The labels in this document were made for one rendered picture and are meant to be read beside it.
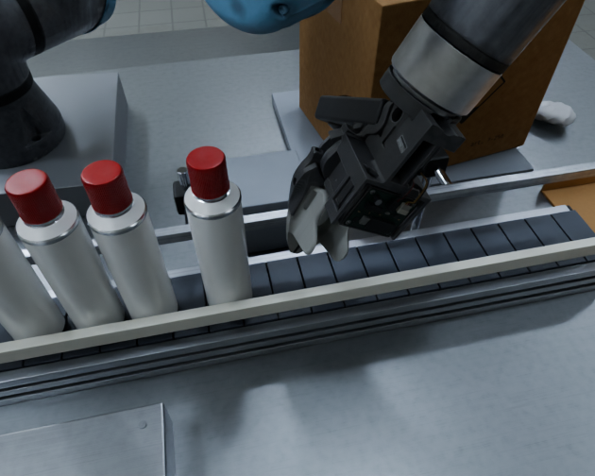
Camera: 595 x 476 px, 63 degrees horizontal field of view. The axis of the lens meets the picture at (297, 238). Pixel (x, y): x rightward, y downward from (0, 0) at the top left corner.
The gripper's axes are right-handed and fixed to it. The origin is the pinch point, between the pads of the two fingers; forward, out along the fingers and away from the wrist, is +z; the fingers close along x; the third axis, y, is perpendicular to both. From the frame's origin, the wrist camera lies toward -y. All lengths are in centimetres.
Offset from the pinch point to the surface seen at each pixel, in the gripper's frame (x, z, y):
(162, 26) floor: 27, 95, -269
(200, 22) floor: 47, 83, -270
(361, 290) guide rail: 7.7, 1.1, 4.7
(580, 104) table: 59, -20, -33
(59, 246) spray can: -22.1, 4.4, 3.0
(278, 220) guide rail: -1.3, 0.7, -2.9
